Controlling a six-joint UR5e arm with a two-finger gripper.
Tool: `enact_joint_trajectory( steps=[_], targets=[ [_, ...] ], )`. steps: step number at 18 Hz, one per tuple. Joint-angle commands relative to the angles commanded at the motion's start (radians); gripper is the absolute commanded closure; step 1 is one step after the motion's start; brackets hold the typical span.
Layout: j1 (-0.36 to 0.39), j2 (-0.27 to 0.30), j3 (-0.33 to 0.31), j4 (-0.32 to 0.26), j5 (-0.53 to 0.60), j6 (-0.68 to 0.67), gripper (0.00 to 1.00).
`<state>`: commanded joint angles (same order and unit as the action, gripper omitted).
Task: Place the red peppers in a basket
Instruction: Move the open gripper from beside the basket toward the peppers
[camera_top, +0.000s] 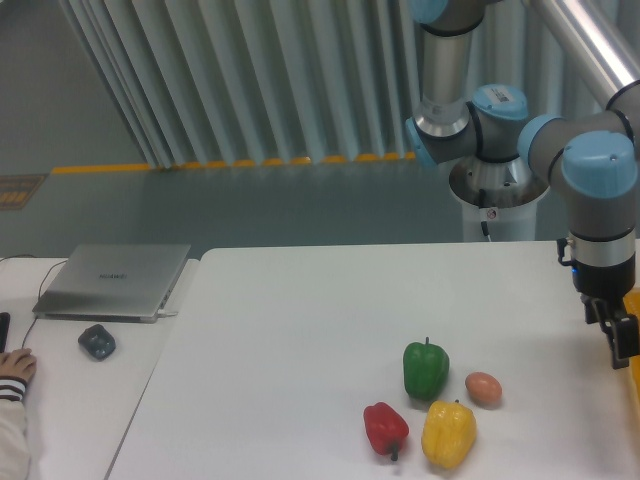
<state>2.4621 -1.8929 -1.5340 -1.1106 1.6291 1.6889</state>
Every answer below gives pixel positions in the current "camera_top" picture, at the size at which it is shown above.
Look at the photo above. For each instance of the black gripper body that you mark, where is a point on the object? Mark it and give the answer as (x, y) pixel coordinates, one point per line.
(600, 269)

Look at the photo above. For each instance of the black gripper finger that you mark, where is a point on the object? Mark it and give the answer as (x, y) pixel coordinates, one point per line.
(621, 329)
(592, 309)

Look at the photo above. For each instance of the red bell pepper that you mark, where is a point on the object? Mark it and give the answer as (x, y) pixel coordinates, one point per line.
(385, 429)

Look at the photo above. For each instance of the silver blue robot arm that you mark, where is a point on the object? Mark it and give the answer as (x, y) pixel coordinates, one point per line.
(592, 163)

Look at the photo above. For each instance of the person's hand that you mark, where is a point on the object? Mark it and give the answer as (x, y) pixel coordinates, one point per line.
(19, 364)

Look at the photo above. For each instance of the brown egg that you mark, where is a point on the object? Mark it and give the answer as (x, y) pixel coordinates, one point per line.
(483, 388)

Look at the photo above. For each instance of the green bell pepper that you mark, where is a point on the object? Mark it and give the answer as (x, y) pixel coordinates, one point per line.
(425, 370)

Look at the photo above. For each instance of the yellow bell pepper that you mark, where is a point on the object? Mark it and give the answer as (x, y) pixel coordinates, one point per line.
(449, 432)

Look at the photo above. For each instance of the silver laptop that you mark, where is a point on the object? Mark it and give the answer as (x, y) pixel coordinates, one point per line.
(114, 282)

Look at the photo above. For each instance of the dark earbuds case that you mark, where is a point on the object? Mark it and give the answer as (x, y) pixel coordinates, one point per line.
(97, 342)

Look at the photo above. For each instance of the black keyboard edge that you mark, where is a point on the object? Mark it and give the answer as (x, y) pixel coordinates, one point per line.
(5, 319)

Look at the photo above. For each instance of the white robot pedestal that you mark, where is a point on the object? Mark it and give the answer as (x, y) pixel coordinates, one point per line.
(499, 201)

